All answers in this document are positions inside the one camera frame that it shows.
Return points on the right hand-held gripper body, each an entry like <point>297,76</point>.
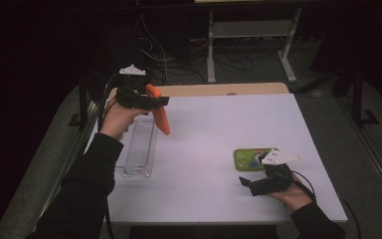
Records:
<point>275,182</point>

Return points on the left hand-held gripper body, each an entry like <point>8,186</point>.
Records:
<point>131,96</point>

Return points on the orange phone case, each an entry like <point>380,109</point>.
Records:
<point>160,119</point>

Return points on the green phone case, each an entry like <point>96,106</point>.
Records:
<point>245,160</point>

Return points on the clear plastic tray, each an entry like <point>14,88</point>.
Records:
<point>141,149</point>

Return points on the person's right hand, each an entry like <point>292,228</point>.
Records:
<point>295,197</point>

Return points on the person's left hand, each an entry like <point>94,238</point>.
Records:
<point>116,119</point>

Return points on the black metal stand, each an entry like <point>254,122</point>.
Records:
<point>83,99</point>
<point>357,99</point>

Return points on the aluminium rail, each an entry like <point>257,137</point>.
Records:
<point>59,189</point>
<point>374,166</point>

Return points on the white metal desk frame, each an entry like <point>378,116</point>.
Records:
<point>252,29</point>

